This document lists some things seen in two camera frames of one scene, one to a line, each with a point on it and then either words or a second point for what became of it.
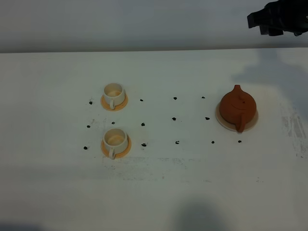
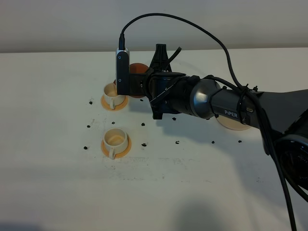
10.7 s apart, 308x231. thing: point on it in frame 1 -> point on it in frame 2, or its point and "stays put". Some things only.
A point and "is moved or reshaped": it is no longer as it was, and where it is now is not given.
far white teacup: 114,94 stays put
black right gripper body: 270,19 -> 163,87
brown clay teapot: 237,107 is moved or reshaped
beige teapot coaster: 231,127 stays put
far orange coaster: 118,107 stays put
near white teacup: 115,140 stays put
